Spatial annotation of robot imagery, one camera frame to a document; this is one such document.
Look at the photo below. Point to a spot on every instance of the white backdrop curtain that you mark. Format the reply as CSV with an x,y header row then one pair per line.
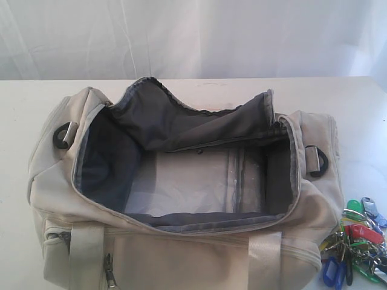
x,y
47,40

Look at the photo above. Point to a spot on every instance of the colourful key tag bunch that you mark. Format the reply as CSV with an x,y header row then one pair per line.
x,y
359,245

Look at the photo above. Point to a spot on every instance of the beige fabric duffel bag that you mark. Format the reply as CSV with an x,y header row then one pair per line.
x,y
148,193

